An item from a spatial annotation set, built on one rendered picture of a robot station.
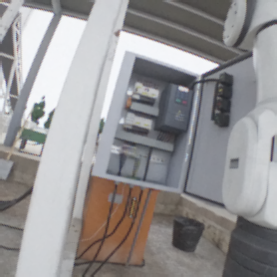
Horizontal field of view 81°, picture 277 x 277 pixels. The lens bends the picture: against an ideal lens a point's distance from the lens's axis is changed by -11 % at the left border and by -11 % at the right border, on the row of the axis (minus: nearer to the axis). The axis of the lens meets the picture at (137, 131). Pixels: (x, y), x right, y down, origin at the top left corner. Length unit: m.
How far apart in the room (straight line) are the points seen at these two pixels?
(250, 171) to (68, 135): 0.29
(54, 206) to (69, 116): 0.17
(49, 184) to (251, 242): 0.30
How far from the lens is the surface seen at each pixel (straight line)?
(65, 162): 0.34
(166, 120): 0.86
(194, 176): 0.83
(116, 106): 0.81
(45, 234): 0.36
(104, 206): 1.33
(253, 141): 0.20
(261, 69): 0.27
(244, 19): 0.32
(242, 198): 0.20
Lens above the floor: 0.74
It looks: 10 degrees up
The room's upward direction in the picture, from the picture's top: 13 degrees clockwise
